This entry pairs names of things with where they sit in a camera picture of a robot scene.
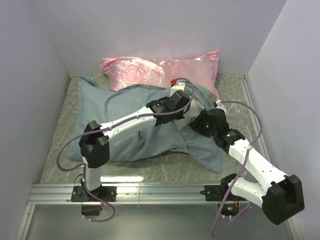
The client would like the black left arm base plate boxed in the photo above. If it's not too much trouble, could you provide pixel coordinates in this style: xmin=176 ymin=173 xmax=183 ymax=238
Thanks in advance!
xmin=70 ymin=185 xmax=117 ymax=203

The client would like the black left controller box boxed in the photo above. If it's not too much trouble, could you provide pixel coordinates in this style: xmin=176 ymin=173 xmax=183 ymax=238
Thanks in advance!
xmin=80 ymin=204 xmax=103 ymax=217

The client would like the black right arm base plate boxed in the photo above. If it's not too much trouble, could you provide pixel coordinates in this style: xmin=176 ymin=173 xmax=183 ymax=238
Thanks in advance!
xmin=199 ymin=184 xmax=238 ymax=203

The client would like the black controller box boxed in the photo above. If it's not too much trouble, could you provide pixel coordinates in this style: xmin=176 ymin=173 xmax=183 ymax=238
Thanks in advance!
xmin=220 ymin=202 xmax=240 ymax=218
xmin=80 ymin=204 xmax=103 ymax=217

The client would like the aluminium right side rail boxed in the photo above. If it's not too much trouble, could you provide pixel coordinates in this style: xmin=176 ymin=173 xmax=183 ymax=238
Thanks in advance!
xmin=239 ymin=75 xmax=271 ymax=162

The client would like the green beige patchwork pillowcase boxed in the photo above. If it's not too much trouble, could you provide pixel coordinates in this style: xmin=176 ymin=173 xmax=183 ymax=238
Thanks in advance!
xmin=74 ymin=74 xmax=222 ymax=173

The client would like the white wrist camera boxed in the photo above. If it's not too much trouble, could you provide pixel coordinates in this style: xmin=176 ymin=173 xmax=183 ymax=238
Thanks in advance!
xmin=169 ymin=79 xmax=186 ymax=97
xmin=213 ymin=99 xmax=227 ymax=113

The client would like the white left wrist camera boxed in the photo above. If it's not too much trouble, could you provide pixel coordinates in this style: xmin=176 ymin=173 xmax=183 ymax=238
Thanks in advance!
xmin=169 ymin=79 xmax=186 ymax=97

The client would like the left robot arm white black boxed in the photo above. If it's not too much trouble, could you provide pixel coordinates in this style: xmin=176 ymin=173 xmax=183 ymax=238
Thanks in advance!
xmin=79 ymin=90 xmax=193 ymax=194

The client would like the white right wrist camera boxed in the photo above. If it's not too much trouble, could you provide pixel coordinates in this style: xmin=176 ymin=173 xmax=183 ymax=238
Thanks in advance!
xmin=213 ymin=99 xmax=227 ymax=113

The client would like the white pillow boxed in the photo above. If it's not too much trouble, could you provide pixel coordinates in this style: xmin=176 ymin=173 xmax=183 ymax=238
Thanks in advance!
xmin=173 ymin=99 xmax=204 ymax=131

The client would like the aluminium front mounting rail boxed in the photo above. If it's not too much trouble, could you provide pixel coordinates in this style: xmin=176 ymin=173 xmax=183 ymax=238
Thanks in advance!
xmin=27 ymin=182 xmax=222 ymax=206

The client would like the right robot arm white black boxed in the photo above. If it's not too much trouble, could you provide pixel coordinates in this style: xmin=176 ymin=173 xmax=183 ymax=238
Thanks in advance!
xmin=190 ymin=108 xmax=305 ymax=225

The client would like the black right controller box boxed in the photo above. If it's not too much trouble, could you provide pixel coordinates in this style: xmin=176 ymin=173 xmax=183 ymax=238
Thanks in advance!
xmin=220 ymin=202 xmax=240 ymax=218

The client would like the pink rose satin pillow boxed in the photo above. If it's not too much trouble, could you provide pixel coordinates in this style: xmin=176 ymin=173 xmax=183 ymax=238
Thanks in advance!
xmin=99 ymin=50 xmax=220 ymax=98

